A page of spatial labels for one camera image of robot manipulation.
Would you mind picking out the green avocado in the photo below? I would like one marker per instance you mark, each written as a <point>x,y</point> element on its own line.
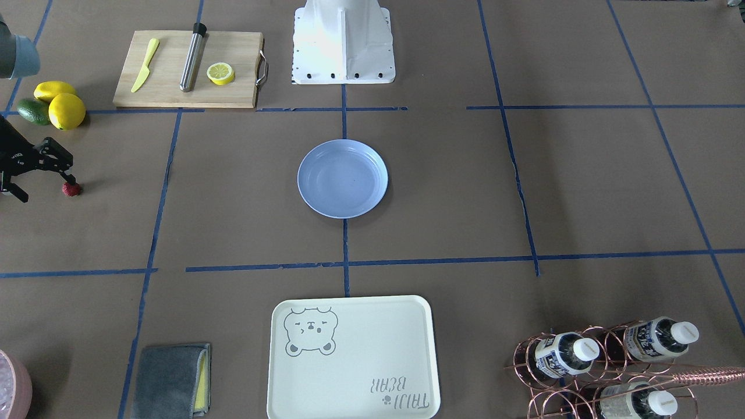
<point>34,111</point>

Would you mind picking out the blue plate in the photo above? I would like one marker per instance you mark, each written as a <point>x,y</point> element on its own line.
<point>342,178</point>

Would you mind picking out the cream bear tray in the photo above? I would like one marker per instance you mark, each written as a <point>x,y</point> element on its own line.
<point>353,357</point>

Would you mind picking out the yellow lemon rear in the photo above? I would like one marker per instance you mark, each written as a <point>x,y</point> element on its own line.
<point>48,90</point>

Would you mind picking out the bottle white cap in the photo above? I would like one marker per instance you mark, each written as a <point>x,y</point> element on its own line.
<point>635,400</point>
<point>564,354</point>
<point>660,339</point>

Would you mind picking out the yellow lemon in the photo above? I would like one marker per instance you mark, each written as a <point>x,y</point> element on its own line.
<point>48,90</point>
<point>66,111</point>

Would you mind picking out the yellow lemon front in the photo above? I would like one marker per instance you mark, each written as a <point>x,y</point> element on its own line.
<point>66,111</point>

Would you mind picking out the steel rod black cap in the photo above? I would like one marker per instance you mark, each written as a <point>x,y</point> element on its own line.
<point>187,81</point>

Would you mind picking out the yellow plastic knife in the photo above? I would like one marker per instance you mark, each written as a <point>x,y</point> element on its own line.
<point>145,70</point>

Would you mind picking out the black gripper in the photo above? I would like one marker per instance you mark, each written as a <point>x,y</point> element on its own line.
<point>10,149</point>

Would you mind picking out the red strawberry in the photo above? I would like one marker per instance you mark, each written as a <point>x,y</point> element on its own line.
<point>72,189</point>

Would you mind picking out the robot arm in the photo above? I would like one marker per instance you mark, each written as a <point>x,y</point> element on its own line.
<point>20,59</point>

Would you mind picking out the bottle white cap bottom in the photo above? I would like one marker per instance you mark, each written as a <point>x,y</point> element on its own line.
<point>635,400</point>

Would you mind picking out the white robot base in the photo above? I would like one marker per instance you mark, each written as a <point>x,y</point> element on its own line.
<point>342,42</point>

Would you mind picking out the copper wire bottle rack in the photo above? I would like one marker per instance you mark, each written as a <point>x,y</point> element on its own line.
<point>577,396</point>

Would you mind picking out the grey yellow folded cloth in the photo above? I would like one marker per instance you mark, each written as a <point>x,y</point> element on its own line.
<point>173,381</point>

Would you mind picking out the lemon half slice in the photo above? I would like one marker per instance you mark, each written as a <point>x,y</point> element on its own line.
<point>221,74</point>

